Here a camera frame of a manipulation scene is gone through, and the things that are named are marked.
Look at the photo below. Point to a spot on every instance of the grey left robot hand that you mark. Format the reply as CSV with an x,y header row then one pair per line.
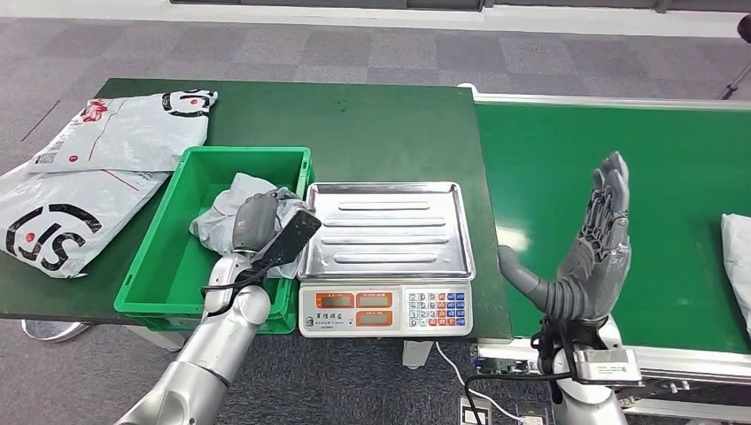
x,y
255,223

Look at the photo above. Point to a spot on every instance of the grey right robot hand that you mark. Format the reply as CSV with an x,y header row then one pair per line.
x,y
592,275

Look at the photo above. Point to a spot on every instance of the grey parcel bag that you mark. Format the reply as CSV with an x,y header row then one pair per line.
x,y
214,229

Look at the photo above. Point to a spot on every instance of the white parcel bag, red print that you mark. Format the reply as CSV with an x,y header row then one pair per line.
x,y
135,135

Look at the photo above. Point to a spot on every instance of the large white printed parcel bag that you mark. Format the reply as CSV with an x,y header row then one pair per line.
x,y
70,199

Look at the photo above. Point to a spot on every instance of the green plastic bin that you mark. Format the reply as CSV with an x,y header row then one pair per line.
x,y
170,264

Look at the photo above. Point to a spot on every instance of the electronic scale with steel tray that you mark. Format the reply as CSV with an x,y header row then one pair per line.
x,y
387,234

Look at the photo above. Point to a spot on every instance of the green top work table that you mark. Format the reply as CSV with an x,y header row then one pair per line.
x,y
352,129

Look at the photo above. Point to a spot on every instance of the round metal stand base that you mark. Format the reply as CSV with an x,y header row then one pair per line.
x,y
53,329

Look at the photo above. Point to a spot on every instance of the black tripod stand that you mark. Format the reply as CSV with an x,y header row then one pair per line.
x,y
736,85

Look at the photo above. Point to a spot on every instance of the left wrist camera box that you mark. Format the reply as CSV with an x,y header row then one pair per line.
x,y
293,234

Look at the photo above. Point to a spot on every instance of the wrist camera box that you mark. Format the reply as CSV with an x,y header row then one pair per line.
x,y
293,234
607,369

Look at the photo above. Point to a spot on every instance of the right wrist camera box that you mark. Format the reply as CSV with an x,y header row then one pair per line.
x,y
607,369

